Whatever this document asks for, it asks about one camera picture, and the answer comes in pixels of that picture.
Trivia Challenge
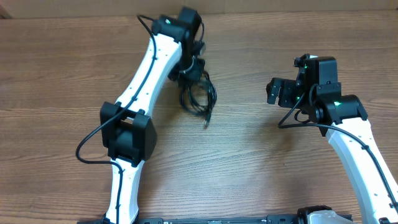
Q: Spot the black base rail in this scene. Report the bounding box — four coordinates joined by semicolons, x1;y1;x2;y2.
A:
76;205;354;224

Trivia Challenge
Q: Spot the black usb cable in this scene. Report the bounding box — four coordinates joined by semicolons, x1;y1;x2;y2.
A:
178;70;218;129

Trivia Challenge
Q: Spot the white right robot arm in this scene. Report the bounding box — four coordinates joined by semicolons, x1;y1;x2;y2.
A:
266;54;397;223

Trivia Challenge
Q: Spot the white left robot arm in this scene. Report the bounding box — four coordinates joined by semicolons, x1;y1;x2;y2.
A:
100;7;205;223

